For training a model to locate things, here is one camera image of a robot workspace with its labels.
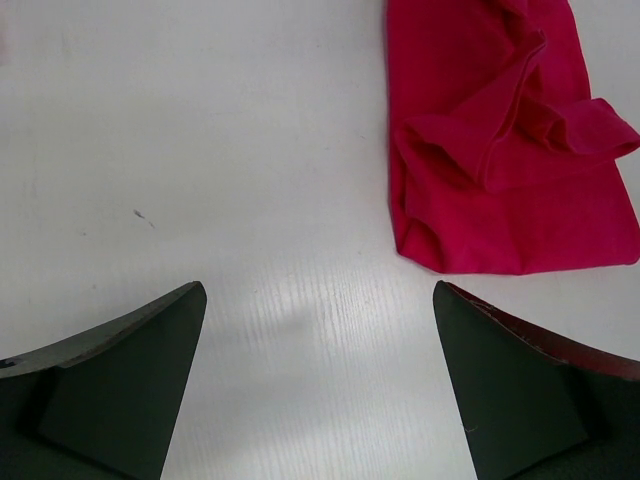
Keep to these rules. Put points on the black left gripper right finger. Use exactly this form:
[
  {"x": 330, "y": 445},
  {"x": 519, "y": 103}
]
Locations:
[{"x": 535, "y": 404}]

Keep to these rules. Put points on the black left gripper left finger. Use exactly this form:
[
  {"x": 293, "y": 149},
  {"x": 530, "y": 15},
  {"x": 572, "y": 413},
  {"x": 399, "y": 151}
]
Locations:
[{"x": 102, "y": 404}]

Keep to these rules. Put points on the crimson pink t-shirt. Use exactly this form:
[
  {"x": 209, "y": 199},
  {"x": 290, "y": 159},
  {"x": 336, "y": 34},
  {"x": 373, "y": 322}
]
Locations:
[{"x": 501, "y": 159}]

